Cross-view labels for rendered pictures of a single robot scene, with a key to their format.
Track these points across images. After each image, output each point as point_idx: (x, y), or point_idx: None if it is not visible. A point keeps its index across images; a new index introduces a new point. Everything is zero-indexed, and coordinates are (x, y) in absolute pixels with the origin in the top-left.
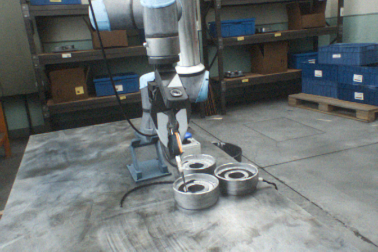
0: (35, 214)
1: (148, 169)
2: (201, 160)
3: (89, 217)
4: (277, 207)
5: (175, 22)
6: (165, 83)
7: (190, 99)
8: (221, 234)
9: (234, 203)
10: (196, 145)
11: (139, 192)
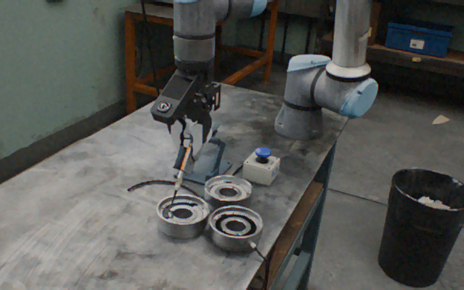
0: (84, 158)
1: (202, 169)
2: (244, 189)
3: (100, 184)
4: (221, 281)
5: (200, 23)
6: (166, 90)
7: (334, 110)
8: (137, 267)
9: (199, 250)
10: (265, 169)
11: (161, 186)
